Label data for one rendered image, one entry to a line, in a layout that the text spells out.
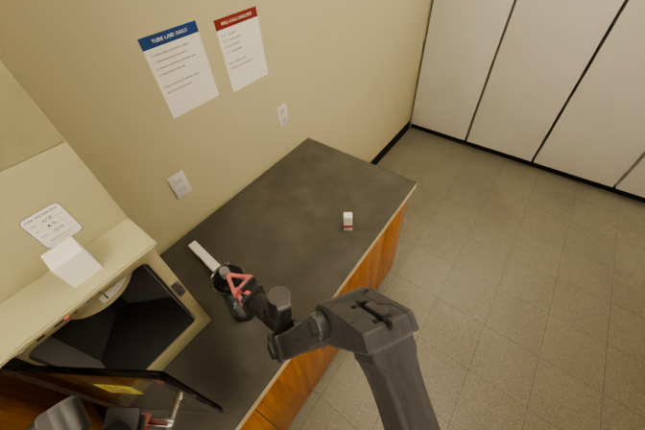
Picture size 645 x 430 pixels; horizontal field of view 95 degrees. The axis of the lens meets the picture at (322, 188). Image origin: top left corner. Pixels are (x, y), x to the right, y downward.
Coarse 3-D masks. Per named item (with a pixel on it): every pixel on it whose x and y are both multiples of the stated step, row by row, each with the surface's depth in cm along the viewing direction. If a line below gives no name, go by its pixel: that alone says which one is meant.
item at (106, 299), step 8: (128, 280) 74; (112, 288) 71; (120, 288) 72; (104, 296) 69; (112, 296) 71; (96, 304) 69; (104, 304) 69; (80, 312) 68; (88, 312) 68; (96, 312) 69
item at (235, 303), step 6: (240, 264) 94; (216, 270) 92; (210, 282) 90; (240, 282) 89; (216, 294) 88; (222, 294) 87; (240, 294) 92; (228, 300) 92; (234, 300) 92; (228, 306) 95; (234, 306) 95; (240, 306) 95; (234, 312) 98; (240, 312) 98
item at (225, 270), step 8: (232, 264) 93; (216, 272) 90; (224, 272) 87; (232, 272) 90; (240, 272) 91; (216, 280) 88; (224, 280) 88; (232, 280) 88; (240, 280) 89; (216, 288) 88; (224, 288) 87
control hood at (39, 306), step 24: (96, 240) 60; (120, 240) 59; (144, 240) 59; (120, 264) 56; (24, 288) 53; (48, 288) 53; (72, 288) 52; (96, 288) 53; (0, 312) 50; (24, 312) 50; (48, 312) 50; (0, 336) 47; (24, 336) 47; (0, 360) 45
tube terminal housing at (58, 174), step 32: (32, 160) 47; (64, 160) 51; (0, 192) 46; (32, 192) 49; (64, 192) 52; (96, 192) 57; (0, 224) 47; (96, 224) 59; (0, 256) 49; (32, 256) 52; (0, 288) 50; (64, 320) 62
